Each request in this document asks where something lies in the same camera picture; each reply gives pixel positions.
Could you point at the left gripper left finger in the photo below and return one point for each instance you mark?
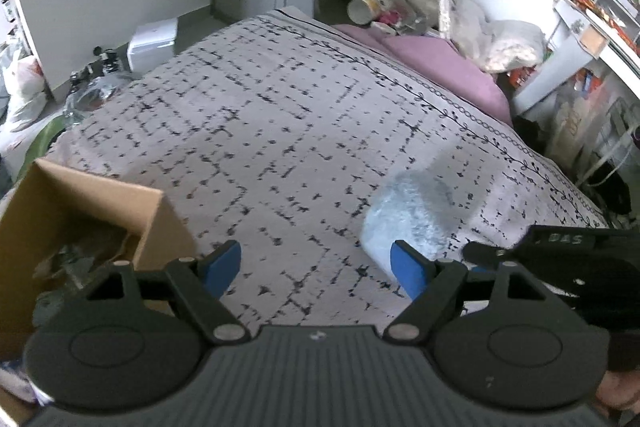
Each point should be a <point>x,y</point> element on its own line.
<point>197,286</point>

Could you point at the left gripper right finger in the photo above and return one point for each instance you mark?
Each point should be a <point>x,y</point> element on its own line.
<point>432,286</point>

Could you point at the blue fluffy plush toy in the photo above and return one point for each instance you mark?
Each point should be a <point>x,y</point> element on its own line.
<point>412,207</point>

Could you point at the clear bag of dark items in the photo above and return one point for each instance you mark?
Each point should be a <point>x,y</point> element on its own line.
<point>72,267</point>

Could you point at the patterned grey bed blanket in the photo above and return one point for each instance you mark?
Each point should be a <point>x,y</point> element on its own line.
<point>278,131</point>

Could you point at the open cardboard box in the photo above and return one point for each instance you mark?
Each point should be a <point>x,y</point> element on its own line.
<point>61,225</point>

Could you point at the pink bed sheet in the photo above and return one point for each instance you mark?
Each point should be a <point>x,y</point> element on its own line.
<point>437,60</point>

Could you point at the white desk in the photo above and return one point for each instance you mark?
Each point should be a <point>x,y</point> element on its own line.
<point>588,40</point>

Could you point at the white plastic bags pile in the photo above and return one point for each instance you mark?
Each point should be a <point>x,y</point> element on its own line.
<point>494,46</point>

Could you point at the white box on floor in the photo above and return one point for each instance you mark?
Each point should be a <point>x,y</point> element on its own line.
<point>152,45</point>

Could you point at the white trash bag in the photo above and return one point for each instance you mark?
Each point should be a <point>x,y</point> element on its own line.
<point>26,87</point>

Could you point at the paper cup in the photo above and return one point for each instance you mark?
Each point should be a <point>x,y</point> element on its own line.
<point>363,12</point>

